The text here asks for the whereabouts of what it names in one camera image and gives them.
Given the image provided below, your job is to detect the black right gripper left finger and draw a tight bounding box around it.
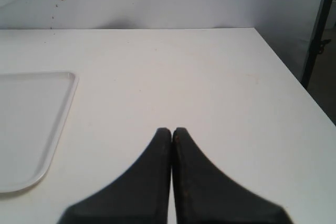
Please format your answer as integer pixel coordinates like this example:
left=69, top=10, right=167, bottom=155
left=59, top=127, right=172, bottom=223

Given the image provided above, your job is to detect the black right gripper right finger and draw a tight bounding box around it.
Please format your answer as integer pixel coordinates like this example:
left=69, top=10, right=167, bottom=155
left=172, top=127, right=292, bottom=223

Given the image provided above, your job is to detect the white rectangular plastic tray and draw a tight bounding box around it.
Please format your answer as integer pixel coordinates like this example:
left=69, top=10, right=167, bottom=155
left=1, top=71, right=79, bottom=194

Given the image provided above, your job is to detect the black metal stand pole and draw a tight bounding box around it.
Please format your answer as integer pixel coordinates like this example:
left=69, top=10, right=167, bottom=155
left=300, top=0, right=333, bottom=89

